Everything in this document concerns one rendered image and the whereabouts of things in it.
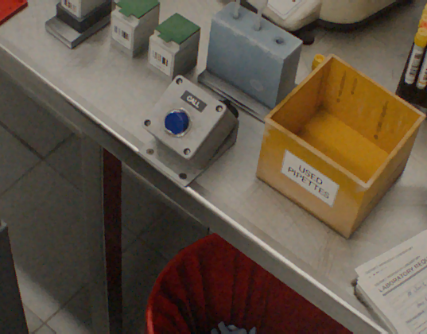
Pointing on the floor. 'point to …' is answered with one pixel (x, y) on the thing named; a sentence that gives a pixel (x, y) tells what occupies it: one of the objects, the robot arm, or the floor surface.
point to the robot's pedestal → (5, 287)
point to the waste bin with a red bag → (228, 296)
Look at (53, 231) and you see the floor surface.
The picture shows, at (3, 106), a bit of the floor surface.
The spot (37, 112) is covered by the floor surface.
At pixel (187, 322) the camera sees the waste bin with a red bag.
